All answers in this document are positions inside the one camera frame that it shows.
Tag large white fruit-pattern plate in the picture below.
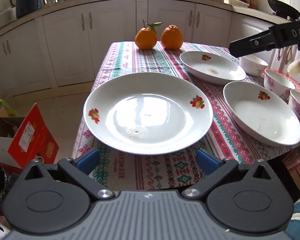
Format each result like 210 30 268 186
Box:
83 72 213 155

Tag white kitchen cabinets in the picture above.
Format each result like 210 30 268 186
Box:
0 0 282 95

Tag gloved right hand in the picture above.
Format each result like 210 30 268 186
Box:
287 60 300 76

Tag black wok pan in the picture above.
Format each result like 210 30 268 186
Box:
267 0 300 21

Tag patterned red green tablecloth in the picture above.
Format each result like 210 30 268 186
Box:
72 42 300 190

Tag white rectangular tray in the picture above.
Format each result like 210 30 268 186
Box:
223 0 249 8

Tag open cardboard box red flap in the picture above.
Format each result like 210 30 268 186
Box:
0 103 59 170

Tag red cardboard gift box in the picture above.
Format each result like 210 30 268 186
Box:
278 72 300 92

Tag bumpy orange without leaf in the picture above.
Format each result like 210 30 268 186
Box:
160 25 184 50

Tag orange with green leaf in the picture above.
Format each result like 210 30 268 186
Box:
134 21 162 50

